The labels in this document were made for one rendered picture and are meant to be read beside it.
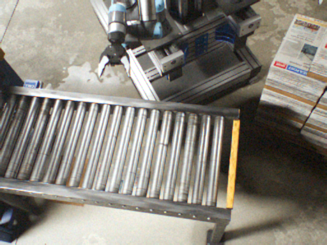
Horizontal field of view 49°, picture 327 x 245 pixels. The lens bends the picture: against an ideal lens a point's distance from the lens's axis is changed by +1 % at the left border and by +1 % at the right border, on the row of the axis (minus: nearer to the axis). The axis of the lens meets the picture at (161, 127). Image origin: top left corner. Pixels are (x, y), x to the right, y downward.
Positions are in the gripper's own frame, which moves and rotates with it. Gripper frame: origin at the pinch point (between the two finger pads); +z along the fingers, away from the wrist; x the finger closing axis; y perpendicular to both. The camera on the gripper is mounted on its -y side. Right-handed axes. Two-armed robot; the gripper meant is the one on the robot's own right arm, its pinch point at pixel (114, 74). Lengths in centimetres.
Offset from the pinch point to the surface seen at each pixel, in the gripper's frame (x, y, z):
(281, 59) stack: -81, 32, -30
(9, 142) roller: 56, 51, 8
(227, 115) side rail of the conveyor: -52, 38, -1
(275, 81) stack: -81, 45, -24
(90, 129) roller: 16.0, 46.1, 3.1
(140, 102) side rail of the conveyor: -9.3, 42.8, -10.8
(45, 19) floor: 78, 135, -143
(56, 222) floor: 49, 130, 35
